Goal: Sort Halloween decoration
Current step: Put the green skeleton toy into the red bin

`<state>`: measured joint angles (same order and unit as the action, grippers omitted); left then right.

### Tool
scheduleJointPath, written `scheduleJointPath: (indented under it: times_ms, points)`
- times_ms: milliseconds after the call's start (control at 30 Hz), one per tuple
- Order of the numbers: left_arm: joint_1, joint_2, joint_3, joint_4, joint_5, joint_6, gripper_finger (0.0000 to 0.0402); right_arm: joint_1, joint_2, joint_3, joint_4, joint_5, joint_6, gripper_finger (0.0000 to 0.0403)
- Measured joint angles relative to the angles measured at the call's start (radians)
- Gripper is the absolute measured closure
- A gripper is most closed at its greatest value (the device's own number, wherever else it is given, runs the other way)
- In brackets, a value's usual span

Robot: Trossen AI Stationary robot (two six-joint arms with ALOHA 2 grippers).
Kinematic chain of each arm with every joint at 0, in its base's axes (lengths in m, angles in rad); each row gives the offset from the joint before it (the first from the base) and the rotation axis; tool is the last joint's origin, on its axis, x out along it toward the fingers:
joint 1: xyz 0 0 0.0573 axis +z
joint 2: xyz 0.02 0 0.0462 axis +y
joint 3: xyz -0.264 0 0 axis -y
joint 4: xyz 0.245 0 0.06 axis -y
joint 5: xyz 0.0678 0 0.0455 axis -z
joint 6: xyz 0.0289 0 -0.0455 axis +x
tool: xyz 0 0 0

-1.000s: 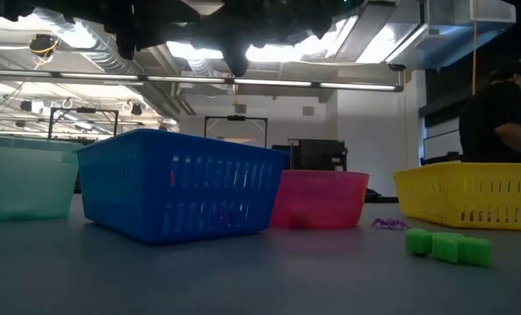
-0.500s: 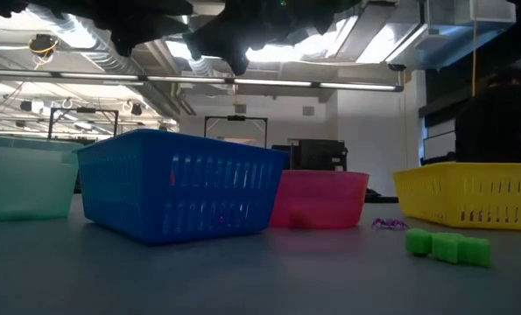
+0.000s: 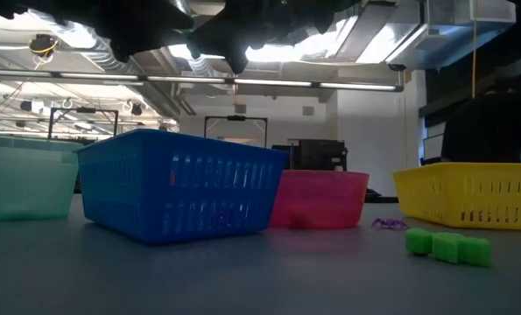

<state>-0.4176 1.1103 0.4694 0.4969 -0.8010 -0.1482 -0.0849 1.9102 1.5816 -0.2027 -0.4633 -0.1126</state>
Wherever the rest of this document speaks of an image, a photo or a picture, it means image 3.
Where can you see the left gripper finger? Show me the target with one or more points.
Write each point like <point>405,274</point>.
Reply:
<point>121,51</point>

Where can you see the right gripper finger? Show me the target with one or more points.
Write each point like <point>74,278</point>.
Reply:
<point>225,44</point>

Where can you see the blue plastic basket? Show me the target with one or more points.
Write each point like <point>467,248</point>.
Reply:
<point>133,197</point>

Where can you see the pink plastic bowl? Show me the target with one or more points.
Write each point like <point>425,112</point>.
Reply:
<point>325,197</point>

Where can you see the purple plastic spider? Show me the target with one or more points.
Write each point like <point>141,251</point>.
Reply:
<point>389,224</point>

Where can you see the green plastic monster hand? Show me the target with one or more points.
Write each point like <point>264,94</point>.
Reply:
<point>448,248</point>

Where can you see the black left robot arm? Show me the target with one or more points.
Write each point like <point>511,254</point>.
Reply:
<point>6,5</point>

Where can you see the long ceiling light strip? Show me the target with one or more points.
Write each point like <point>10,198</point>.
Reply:
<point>269,82</point>

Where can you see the black background robot rig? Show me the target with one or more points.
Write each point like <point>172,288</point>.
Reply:
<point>317,155</point>

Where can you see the teal plastic bin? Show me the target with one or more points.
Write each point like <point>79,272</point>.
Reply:
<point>23,184</point>

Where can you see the yellow plastic basket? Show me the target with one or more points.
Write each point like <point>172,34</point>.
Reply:
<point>439,192</point>

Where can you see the person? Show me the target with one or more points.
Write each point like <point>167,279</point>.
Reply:
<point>492,131</point>

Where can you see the grey wall vent grille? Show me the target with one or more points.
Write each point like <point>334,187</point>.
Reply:
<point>240,108</point>
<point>308,110</point>

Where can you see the black rig frame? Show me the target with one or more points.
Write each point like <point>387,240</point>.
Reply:
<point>236,117</point>

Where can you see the rectangular metal air duct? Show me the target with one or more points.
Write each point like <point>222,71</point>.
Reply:
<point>417,44</point>

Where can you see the black table frame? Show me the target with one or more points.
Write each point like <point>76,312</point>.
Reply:
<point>380,199</point>

